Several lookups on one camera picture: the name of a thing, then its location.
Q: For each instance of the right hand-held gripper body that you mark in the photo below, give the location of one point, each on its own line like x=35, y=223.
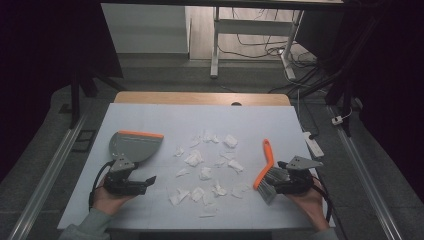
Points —
x=296, y=178

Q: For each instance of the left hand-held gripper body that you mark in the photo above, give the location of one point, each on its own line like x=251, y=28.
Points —
x=121, y=185

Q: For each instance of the orange brush with grey bristles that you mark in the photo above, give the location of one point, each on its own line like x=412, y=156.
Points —
x=268, y=156

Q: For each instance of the grey dustpan with orange edge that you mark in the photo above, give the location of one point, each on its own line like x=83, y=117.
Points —
x=136, y=146

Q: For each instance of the pile of white paper scraps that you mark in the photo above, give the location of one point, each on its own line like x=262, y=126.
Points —
x=195, y=158

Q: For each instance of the person's left hand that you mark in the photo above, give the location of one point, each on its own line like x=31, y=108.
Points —
x=108, y=201

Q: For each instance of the person's right hand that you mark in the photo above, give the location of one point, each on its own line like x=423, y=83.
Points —
x=311, y=205

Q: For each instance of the white power strip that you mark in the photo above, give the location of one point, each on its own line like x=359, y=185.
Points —
x=313, y=145

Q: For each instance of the small white plug adapter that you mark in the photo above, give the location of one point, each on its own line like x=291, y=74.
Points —
x=337, y=120

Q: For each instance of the white table cover board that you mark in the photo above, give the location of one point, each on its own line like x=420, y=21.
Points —
x=206, y=116

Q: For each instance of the black metal stand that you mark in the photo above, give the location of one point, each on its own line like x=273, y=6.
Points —
x=75, y=100
x=346, y=90

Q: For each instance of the wooden table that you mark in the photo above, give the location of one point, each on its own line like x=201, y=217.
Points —
x=200, y=98

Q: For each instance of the white cabinet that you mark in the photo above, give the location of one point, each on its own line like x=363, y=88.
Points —
x=146, y=28

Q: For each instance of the aluminium floor rail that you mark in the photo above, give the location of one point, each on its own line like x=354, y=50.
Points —
x=363, y=170
x=50, y=170

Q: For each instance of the white desk frame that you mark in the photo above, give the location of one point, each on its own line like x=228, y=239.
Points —
x=253, y=26

